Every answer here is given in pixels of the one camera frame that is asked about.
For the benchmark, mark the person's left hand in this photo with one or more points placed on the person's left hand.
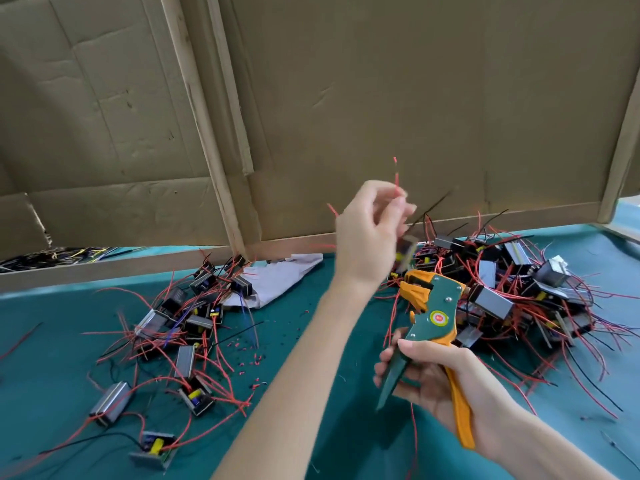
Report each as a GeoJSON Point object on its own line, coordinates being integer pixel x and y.
{"type": "Point", "coordinates": [365, 240]}

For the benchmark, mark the person's right hand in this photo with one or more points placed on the person's right hand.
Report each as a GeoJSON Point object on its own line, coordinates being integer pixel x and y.
{"type": "Point", "coordinates": [455, 390]}

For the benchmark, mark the person's left forearm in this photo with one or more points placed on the person's left forearm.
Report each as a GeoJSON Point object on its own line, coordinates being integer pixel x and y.
{"type": "Point", "coordinates": [295, 395]}

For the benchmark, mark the person's right forearm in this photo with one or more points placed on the person's right forearm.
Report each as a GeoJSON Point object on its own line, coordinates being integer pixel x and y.
{"type": "Point", "coordinates": [560, 453]}

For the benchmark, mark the crumpled grey plastic bag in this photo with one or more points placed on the crumpled grey plastic bag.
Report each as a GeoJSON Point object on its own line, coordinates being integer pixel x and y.
{"type": "Point", "coordinates": [272, 280]}

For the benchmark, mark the smooth brown cardboard panel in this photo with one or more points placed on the smooth brown cardboard panel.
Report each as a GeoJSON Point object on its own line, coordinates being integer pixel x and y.
{"type": "Point", "coordinates": [450, 95]}

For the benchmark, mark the thin wooden strip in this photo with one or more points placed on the thin wooden strip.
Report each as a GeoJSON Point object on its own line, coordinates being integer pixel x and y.
{"type": "Point", "coordinates": [230, 80]}

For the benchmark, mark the flat grey board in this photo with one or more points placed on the flat grey board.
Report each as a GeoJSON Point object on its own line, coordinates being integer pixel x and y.
{"type": "Point", "coordinates": [625, 220]}

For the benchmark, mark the creased brown cardboard panel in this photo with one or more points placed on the creased brown cardboard panel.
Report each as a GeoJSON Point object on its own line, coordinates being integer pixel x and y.
{"type": "Point", "coordinates": [90, 95]}

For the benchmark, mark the long wooden bottom rail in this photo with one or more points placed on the long wooden bottom rail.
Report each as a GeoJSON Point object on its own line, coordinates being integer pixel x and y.
{"type": "Point", "coordinates": [500, 220]}

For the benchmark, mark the wide wooden post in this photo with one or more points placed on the wide wooden post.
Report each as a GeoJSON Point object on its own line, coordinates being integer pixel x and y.
{"type": "Point", "coordinates": [203, 115]}

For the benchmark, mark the short wooden bottom rail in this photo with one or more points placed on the short wooden bottom rail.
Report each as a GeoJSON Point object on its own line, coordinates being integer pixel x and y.
{"type": "Point", "coordinates": [100, 272]}

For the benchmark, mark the wooden corner post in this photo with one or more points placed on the wooden corner post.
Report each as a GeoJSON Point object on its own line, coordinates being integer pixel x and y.
{"type": "Point", "coordinates": [620, 160]}

